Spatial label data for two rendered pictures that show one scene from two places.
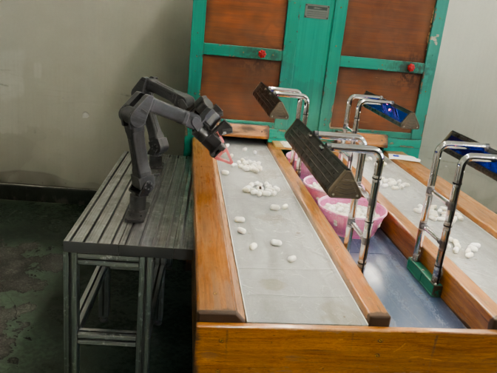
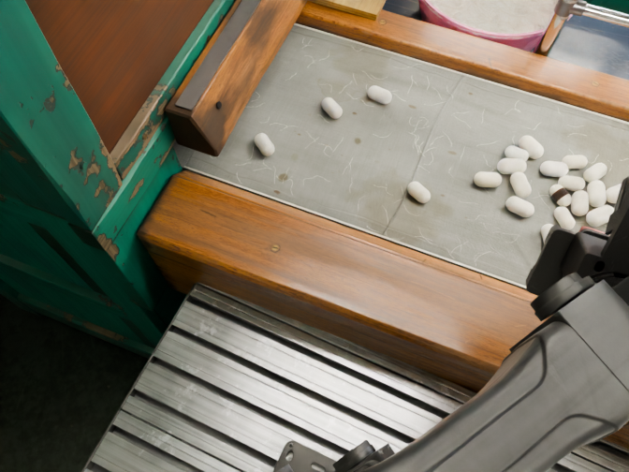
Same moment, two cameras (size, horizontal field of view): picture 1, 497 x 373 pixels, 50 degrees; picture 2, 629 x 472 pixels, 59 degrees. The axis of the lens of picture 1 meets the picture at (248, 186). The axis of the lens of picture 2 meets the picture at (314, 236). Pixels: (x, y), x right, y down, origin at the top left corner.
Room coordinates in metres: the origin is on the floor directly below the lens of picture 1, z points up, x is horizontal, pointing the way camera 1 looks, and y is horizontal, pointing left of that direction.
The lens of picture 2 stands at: (2.56, 0.49, 1.36)
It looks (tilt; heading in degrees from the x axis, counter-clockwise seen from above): 64 degrees down; 298
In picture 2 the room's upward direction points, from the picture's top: 1 degrees clockwise
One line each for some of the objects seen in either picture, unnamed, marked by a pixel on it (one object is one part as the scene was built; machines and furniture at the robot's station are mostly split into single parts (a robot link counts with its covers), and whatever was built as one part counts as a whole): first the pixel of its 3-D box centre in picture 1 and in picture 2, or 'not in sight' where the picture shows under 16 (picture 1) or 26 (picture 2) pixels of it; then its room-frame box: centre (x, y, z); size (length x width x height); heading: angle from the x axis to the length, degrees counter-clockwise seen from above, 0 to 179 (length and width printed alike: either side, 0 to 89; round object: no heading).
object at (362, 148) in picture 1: (335, 211); not in sight; (1.52, -0.27, 0.90); 0.20 x 0.19 x 0.45; 8
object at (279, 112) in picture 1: (269, 98); not in sight; (2.47, -0.05, 1.08); 0.62 x 0.08 x 0.07; 8
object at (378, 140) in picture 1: (361, 138); not in sight; (2.99, -0.61, 0.83); 0.30 x 0.06 x 0.07; 98
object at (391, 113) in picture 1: (386, 107); not in sight; (2.55, -0.61, 1.08); 0.62 x 0.08 x 0.07; 8
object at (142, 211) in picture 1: (137, 203); not in sight; (1.92, 0.41, 0.71); 0.20 x 0.07 x 0.08; 5
